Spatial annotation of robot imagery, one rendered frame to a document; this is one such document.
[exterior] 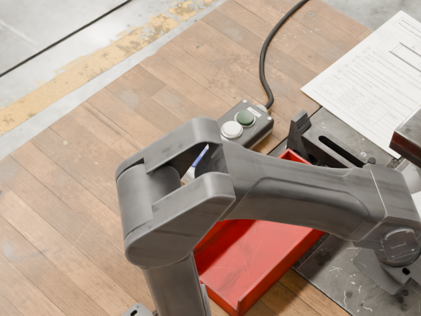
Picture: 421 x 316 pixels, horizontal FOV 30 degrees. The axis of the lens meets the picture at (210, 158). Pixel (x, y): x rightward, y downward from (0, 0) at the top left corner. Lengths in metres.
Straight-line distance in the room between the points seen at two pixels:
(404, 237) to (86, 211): 0.55
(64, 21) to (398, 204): 2.15
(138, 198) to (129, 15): 2.15
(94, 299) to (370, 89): 0.61
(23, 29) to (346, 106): 1.67
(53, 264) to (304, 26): 0.66
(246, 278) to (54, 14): 1.88
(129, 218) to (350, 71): 0.78
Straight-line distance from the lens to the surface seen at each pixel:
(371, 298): 1.16
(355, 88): 1.40
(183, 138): 0.72
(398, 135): 1.03
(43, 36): 2.80
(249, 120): 1.27
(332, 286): 1.16
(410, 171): 1.20
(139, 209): 0.72
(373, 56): 1.46
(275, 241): 1.18
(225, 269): 1.15
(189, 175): 1.21
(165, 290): 0.84
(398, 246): 0.84
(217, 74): 1.39
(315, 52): 1.45
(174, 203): 0.69
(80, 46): 2.74
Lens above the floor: 1.90
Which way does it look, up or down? 52 degrees down
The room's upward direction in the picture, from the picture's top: 3 degrees clockwise
